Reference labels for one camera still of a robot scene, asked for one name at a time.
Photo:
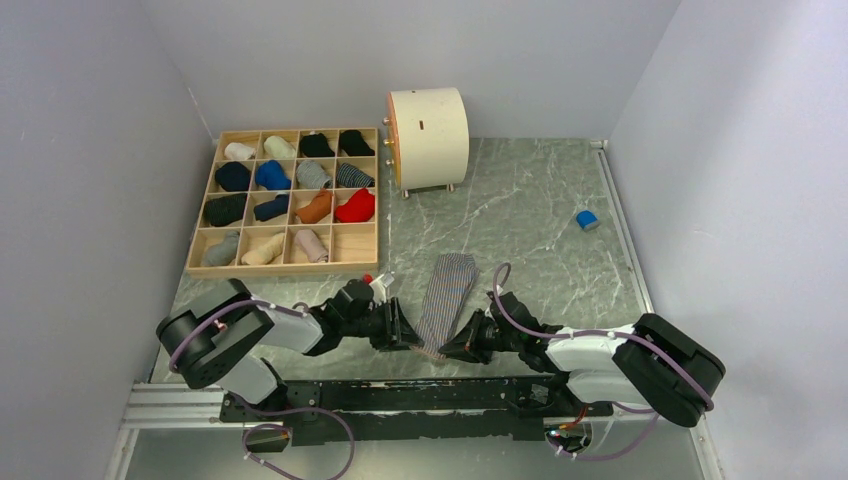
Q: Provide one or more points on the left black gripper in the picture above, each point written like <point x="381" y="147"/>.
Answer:
<point x="397" y="334"/>

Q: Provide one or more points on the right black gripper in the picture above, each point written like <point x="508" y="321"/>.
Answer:
<point x="467" y="344"/>

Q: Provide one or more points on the grey striped underwear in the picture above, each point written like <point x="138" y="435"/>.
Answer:
<point x="450" y="284"/>

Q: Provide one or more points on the pink beige underwear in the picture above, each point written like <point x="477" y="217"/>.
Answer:
<point x="312" y="246"/>

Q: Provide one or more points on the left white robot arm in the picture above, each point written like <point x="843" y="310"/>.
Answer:
<point x="210" y="341"/>

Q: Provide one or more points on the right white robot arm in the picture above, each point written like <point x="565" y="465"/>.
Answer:
<point x="650" y="363"/>

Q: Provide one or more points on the red rolled sock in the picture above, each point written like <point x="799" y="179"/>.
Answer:
<point x="359" y="208"/>

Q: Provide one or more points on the orange rolled sock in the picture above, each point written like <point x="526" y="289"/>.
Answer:
<point x="318" y="208"/>

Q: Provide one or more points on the striped dark rolled sock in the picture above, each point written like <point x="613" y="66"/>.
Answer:
<point x="351" y="176"/>

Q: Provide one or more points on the blue small object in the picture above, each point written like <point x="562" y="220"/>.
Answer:
<point x="587" y="220"/>

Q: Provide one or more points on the wooden compartment tray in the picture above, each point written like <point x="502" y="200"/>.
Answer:
<point x="268" y="248"/>

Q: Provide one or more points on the dark navy rolled sock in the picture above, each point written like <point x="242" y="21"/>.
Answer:
<point x="271" y="209"/>

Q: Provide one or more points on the light grey rolled sock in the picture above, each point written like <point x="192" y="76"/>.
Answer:
<point x="223" y="253"/>

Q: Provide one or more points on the cream cylindrical drum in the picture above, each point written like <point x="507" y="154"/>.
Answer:
<point x="428" y="136"/>

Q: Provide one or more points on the black rolled sock right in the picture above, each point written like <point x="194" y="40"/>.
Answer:
<point x="353" y="144"/>

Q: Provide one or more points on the blue rolled sock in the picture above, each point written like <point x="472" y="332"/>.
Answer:
<point x="271" y="176"/>

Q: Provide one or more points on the black ribbed rolled sock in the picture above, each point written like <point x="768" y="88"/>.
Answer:
<point x="224" y="210"/>

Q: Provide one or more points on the cream rolled sock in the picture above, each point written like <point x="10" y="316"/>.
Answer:
<point x="277" y="147"/>

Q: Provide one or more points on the white rolled sock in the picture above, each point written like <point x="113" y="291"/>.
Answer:
<point x="237" y="151"/>

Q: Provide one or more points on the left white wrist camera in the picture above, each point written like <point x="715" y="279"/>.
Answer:
<point x="380" y="286"/>

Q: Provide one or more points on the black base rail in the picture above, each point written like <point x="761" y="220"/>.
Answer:
<point x="520" y="408"/>

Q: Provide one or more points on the aluminium frame rail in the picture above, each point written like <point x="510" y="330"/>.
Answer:
<point x="173" y="406"/>

